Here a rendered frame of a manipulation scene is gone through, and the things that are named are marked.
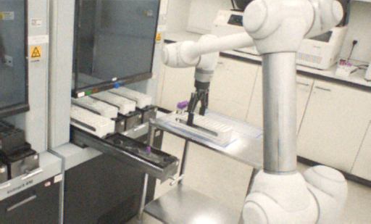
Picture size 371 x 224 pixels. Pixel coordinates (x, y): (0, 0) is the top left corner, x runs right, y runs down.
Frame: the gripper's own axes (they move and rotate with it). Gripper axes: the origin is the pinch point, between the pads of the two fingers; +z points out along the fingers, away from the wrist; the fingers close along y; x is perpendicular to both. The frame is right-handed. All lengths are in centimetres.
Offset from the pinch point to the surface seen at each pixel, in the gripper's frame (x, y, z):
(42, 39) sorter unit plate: 38, -65, -37
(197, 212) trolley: -6, 12, 59
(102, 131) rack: 22.6, -42.9, 3.0
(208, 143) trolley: -13.3, -9.0, 5.3
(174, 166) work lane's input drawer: -12.2, -34.3, 8.9
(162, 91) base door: 144, 185, 60
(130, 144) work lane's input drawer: 10.9, -36.9, 6.9
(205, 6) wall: 142, 248, -35
